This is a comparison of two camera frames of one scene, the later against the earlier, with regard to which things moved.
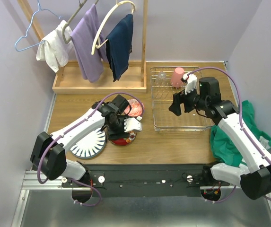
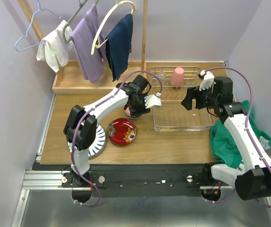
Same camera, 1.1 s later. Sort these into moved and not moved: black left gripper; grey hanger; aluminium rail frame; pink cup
Moved: black left gripper
Not moved: grey hanger; aluminium rail frame; pink cup
